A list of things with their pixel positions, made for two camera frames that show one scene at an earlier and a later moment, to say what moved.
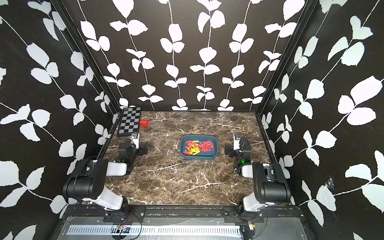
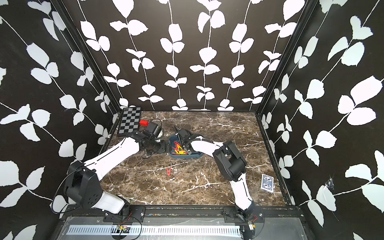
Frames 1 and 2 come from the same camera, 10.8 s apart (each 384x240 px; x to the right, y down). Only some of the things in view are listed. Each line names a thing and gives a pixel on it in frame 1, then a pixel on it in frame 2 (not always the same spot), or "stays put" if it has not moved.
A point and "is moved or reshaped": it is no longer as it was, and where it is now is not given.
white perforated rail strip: x=153 y=230 stays put
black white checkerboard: x=130 y=121 stays put
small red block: x=144 y=123 stays put
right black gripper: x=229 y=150 to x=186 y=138
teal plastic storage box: x=199 y=147 is moved or reshaped
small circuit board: x=124 y=229 stays put
